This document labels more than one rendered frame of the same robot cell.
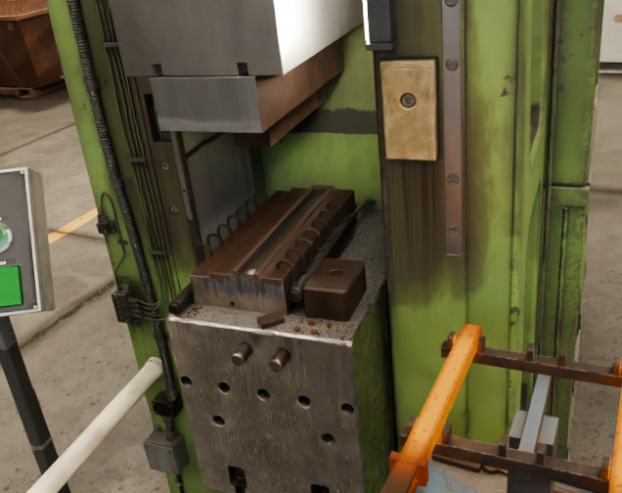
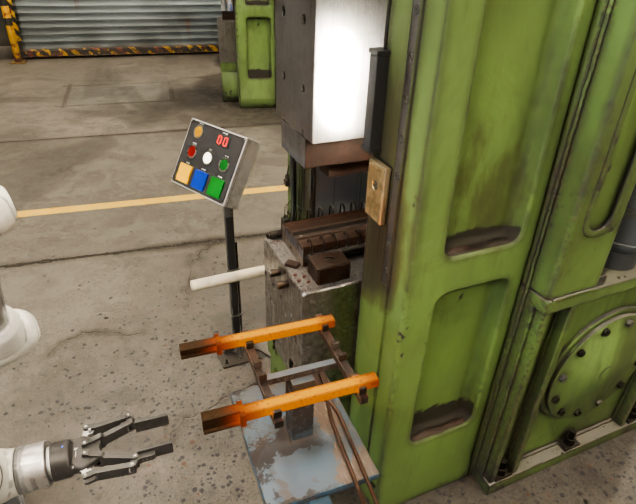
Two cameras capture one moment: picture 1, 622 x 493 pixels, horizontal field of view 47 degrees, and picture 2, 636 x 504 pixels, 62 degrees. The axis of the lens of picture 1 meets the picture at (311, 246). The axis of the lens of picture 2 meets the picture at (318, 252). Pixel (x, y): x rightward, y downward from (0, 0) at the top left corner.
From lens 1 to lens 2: 99 cm
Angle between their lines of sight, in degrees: 36
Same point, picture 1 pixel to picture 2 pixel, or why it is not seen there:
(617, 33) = not seen: outside the picture
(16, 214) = (234, 158)
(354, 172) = not seen: hidden behind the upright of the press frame
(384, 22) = (368, 136)
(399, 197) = (370, 236)
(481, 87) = (406, 196)
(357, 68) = not seen: hidden behind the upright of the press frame
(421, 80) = (380, 177)
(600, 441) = (550, 491)
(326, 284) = (317, 261)
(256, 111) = (304, 156)
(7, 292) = (215, 191)
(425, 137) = (377, 209)
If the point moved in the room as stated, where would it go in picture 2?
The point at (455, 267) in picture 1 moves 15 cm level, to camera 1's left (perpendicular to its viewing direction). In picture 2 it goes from (383, 291) to (344, 271)
